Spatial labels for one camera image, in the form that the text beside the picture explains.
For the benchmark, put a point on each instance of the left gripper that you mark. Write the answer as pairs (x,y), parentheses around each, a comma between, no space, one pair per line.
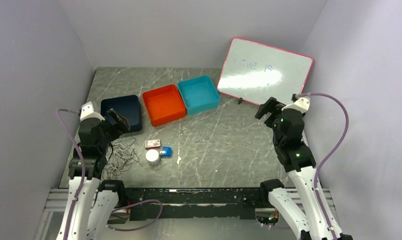
(121,126)

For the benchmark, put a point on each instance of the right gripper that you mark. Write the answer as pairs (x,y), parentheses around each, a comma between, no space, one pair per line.
(271,105)

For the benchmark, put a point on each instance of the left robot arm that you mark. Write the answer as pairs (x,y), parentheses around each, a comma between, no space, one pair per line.
(91,200)

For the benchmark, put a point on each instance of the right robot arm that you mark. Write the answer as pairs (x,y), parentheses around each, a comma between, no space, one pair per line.
(314,219)

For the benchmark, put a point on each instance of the dark navy square tray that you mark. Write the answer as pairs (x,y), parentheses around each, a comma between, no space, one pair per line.
(127,106)

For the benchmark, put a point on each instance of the red white small box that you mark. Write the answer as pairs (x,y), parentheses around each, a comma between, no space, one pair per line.
(152,144)

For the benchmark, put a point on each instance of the pink framed whiteboard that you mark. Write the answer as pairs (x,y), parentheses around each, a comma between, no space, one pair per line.
(254,72)

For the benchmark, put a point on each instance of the clear round clip jar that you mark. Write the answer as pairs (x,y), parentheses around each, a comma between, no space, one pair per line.
(153,157)

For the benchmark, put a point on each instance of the orange square tray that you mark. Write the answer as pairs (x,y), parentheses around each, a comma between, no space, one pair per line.
(164,105)

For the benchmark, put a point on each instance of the blue small stapler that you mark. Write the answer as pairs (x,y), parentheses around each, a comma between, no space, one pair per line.
(166,152)

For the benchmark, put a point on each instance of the teal square tray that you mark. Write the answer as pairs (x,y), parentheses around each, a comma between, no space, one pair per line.
(199,94)

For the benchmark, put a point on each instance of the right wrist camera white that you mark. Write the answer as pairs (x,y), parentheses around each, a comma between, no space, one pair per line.
(302,105)

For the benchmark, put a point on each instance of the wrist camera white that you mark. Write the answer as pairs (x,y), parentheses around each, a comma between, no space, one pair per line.
(88,110)
(302,105)

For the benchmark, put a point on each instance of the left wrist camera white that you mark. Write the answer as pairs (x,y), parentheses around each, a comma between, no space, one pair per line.
(88,110)

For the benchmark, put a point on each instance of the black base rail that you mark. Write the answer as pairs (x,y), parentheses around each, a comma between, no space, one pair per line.
(187,203)

